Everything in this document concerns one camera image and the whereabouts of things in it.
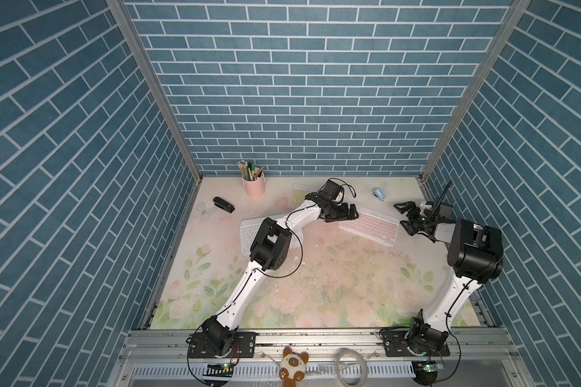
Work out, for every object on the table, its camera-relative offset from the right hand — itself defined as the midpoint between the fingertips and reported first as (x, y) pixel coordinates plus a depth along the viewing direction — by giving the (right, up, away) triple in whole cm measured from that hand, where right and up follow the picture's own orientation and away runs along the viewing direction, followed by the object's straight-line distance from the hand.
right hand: (399, 212), depth 102 cm
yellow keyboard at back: (-43, +9, +13) cm, 46 cm away
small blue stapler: (-6, +8, +10) cm, 14 cm away
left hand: (-19, -3, -1) cm, 20 cm away
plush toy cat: (-45, -42, -34) cm, 70 cm away
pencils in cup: (-65, +18, +3) cm, 68 cm away
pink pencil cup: (-63, +11, +7) cm, 65 cm away
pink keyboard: (-8, -7, 0) cm, 11 cm away
